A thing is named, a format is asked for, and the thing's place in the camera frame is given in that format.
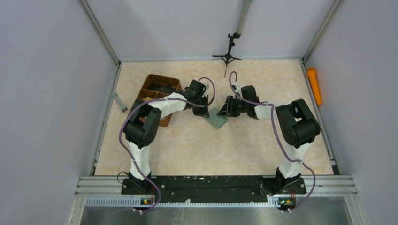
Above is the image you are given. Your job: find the grey small tool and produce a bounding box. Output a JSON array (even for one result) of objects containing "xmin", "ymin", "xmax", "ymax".
[{"xmin": 111, "ymin": 92, "xmax": 128, "ymax": 113}]

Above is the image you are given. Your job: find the black mini tripod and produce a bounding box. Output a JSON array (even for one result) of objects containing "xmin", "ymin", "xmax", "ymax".
[{"xmin": 212, "ymin": 32, "xmax": 242, "ymax": 78}]

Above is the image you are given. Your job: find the orange cylindrical handle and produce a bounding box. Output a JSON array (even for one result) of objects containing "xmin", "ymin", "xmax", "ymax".
[{"xmin": 306, "ymin": 67, "xmax": 322, "ymax": 106}]

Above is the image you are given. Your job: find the grey pole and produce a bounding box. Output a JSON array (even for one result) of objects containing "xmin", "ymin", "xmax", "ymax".
[{"xmin": 236, "ymin": 0, "xmax": 253, "ymax": 36}]

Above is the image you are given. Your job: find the green leather card holder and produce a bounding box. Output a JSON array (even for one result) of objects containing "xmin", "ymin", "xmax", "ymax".
[{"xmin": 205, "ymin": 107, "xmax": 228, "ymax": 129}]

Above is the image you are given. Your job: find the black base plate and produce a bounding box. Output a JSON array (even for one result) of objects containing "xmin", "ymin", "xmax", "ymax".
[{"xmin": 121, "ymin": 175, "xmax": 307, "ymax": 203}]

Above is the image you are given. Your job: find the brown woven divided basket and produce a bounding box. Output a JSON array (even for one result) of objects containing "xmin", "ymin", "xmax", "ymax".
[{"xmin": 134, "ymin": 74, "xmax": 183, "ymax": 128}]

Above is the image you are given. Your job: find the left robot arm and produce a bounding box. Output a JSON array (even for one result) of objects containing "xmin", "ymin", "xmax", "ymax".
[{"xmin": 120, "ymin": 80, "xmax": 210, "ymax": 188}]

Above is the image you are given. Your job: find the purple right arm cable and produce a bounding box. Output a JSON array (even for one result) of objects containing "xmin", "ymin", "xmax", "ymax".
[{"xmin": 229, "ymin": 71, "xmax": 316, "ymax": 213}]

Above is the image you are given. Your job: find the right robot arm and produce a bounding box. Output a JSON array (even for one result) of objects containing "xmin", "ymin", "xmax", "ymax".
[{"xmin": 217, "ymin": 85, "xmax": 321, "ymax": 196}]

